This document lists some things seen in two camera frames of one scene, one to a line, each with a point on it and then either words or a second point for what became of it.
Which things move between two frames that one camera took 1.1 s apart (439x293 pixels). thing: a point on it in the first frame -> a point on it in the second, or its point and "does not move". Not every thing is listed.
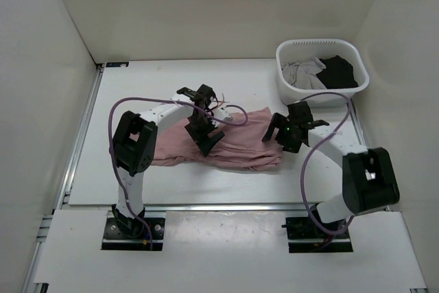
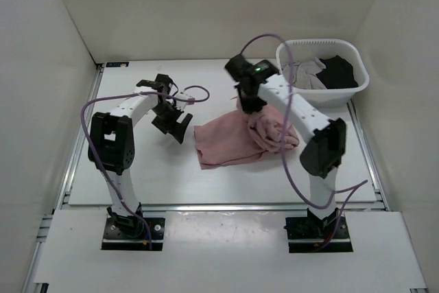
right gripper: x=280 y=121 -> x=249 y=108
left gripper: x=202 y=139 -> x=175 y=129
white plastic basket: x=320 y=72 does not move
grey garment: x=302 y=74 does not move
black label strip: x=116 y=64 does not move
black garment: x=338 y=73 does not move
